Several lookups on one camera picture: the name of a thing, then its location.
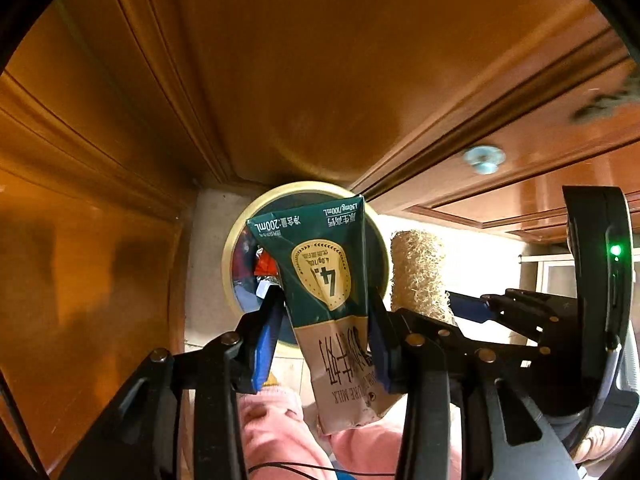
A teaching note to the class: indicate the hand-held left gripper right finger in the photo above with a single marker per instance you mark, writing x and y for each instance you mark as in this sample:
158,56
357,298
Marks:
381,355

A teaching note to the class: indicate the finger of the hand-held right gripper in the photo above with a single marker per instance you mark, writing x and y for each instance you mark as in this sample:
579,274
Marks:
467,307
435,327

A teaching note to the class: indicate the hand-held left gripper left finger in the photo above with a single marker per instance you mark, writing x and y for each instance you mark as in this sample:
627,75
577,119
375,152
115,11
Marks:
267,340

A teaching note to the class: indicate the beige loofah sponge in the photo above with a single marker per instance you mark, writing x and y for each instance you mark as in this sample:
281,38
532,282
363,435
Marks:
417,275

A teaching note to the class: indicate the green tan milk carton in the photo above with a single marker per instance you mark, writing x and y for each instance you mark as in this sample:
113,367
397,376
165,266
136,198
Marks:
325,285

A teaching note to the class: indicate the round cream trash bin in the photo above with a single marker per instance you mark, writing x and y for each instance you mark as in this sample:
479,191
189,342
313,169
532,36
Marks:
240,260

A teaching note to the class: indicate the person's right hand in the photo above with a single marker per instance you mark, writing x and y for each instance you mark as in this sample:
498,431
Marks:
600,442

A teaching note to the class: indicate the aluminium glass cabinet door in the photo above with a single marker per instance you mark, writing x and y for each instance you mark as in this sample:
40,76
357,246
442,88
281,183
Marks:
545,275

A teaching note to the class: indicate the person's right leg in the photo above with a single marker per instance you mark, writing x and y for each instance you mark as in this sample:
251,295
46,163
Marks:
370,450

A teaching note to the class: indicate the person's leg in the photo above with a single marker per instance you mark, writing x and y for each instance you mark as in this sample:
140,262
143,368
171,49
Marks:
280,435
370,450

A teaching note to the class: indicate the person's left leg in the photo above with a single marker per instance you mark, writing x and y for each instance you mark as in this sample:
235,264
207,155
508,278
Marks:
280,435

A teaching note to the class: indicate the metal cabinet knob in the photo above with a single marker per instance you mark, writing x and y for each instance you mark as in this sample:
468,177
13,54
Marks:
481,159

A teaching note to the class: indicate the blurred grey-green clump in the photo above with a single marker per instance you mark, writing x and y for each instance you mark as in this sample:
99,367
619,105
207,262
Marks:
610,102

